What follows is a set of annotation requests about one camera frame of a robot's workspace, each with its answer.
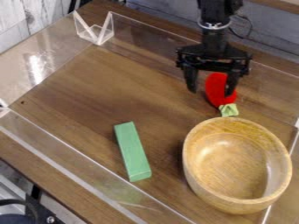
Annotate clear acrylic tray walls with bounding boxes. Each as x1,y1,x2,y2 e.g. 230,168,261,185
0,8,299,224

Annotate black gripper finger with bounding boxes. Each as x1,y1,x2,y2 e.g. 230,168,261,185
225,70,241,96
183,66,199,93

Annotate black clamp bracket with screw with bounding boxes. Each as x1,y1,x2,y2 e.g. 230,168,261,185
26,195,66,224

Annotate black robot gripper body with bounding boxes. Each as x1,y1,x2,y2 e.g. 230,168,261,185
177,24,253,77

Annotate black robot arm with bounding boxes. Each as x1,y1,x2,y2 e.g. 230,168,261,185
177,0,253,96

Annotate black cable loop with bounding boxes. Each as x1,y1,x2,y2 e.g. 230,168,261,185
0,199,41,224

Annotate wooden bowl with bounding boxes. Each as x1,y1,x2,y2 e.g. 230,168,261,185
182,117,293,214

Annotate green rectangular block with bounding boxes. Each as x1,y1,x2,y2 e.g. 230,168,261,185
115,122,153,182

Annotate red felt strawberry toy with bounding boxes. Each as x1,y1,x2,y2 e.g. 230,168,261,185
205,73,239,117

